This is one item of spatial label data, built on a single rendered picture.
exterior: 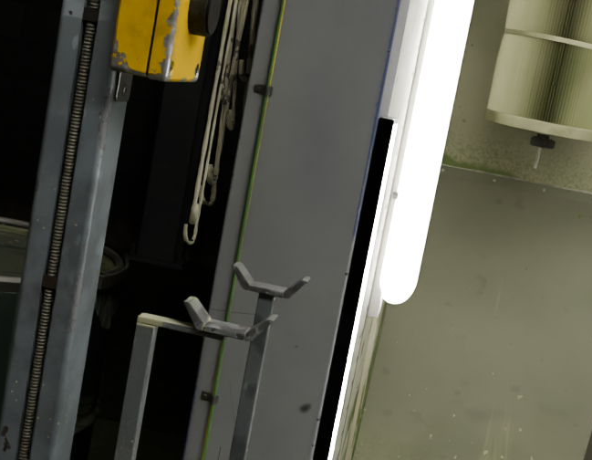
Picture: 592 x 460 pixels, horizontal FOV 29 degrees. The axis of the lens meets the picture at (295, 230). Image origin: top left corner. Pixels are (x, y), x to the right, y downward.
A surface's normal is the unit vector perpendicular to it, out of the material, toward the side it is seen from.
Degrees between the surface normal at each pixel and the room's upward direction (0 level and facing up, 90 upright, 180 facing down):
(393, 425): 57
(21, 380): 90
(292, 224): 90
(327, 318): 90
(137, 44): 90
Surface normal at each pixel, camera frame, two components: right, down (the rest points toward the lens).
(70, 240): -0.15, 0.12
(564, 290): -0.03, -0.43
